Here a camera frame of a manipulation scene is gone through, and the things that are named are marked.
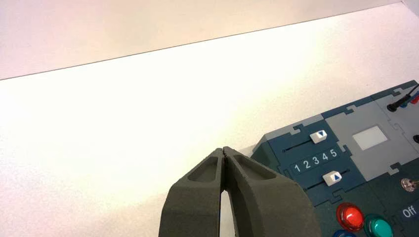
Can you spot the blue and grey control box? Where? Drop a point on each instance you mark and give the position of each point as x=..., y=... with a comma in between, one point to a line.
x=376, y=163

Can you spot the white rectangular display window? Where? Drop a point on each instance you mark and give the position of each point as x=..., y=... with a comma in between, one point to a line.
x=370, y=138

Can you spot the white slider knob up triangle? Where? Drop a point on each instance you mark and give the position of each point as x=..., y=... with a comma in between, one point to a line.
x=332, y=178

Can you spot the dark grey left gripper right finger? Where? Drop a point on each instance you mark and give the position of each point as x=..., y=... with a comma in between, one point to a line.
x=268, y=209

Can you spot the metal toggle switch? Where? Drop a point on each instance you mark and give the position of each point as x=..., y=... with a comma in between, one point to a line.
x=409, y=185

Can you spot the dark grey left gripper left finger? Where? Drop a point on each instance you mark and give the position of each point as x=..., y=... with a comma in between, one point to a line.
x=193, y=209

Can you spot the green round push button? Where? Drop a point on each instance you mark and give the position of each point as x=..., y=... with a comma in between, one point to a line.
x=378, y=227

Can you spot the white slider knob down triangle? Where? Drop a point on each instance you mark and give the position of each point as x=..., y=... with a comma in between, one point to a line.
x=318, y=136

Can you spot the blue round push button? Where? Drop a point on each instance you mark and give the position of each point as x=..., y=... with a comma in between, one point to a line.
x=343, y=234

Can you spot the red round push button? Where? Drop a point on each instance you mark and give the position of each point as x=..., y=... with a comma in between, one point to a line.
x=350, y=217

